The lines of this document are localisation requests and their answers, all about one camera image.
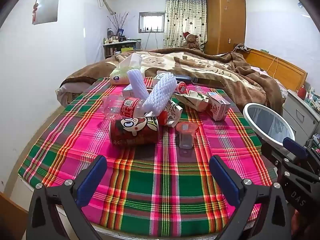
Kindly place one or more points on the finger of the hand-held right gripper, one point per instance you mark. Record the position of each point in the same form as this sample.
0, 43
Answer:
271, 153
295, 147

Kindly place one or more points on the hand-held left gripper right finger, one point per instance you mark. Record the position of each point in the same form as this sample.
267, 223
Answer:
225, 180

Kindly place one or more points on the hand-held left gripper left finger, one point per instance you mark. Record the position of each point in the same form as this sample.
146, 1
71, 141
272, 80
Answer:
91, 180

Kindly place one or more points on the white round trash bin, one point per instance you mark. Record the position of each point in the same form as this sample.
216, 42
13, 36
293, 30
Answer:
246, 116

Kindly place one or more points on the clear jelly cup orange lid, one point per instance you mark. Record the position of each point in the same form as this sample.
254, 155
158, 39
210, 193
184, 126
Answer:
181, 87
186, 136

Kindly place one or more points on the red cartoon face can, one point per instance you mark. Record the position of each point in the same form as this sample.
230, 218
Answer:
135, 132

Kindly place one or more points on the red pink milk carton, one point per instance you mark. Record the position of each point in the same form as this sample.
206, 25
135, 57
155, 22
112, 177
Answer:
217, 107

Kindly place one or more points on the clear bottle with red label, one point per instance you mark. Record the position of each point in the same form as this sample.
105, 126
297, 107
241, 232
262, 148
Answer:
127, 107

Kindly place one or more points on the white green carton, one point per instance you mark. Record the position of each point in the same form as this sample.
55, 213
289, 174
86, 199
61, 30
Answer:
192, 101

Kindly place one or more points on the patterned paper cup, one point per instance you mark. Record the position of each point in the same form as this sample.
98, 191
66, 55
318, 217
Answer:
172, 112

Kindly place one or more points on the small blue white box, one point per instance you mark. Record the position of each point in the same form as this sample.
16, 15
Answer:
128, 91

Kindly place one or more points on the white foam net sleeve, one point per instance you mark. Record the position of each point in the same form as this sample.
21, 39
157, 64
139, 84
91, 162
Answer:
160, 95

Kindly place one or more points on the white barcode yogurt cup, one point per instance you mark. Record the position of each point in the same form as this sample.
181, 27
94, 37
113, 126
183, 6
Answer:
160, 76

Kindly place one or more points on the grey metal cabinet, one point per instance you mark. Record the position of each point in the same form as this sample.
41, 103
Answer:
297, 115

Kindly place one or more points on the small red container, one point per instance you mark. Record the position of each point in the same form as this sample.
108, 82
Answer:
301, 92

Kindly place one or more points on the plaid pink green cloth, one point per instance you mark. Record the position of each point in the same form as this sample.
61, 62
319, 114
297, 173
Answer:
150, 180

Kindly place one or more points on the wooden bed headboard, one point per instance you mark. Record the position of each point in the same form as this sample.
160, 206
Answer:
287, 72

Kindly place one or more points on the pink bedsheet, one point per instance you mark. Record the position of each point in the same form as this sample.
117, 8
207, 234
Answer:
257, 69

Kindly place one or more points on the brown wooden furniture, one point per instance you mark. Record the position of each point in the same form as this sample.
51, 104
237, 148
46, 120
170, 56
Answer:
10, 217

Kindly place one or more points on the brown beige fleece blanket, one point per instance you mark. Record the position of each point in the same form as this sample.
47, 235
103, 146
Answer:
225, 72

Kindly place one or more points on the black smartphone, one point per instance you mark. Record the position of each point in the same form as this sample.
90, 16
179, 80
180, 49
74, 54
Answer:
207, 82

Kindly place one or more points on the soft tissue pack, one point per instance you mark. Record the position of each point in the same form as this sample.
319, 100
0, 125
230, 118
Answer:
120, 75

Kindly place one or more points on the white power strip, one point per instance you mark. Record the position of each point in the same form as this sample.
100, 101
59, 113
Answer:
243, 48

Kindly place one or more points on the blue glasses case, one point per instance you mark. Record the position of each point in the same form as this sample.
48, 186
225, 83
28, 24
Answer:
183, 78

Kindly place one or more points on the cluttered white shelf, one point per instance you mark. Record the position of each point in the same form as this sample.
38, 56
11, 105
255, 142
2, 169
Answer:
120, 48

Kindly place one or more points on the brown teddy bear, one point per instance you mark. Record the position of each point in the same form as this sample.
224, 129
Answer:
192, 40

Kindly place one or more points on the wooden wardrobe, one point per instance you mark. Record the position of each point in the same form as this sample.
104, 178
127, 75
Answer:
225, 22

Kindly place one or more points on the dry branches in vase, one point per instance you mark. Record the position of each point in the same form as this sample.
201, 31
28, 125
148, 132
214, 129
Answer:
117, 22

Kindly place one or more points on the heart patterned curtain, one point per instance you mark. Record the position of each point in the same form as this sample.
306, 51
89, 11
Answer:
185, 15

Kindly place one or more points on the small window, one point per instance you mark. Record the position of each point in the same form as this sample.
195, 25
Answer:
151, 22

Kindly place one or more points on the red hanging ornament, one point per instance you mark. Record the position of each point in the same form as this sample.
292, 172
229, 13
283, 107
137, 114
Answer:
35, 12

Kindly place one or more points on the wrapped air conditioner pipe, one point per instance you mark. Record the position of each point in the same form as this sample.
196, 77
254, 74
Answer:
106, 2

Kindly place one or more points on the silver wall panel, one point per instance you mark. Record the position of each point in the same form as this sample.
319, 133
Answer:
47, 10

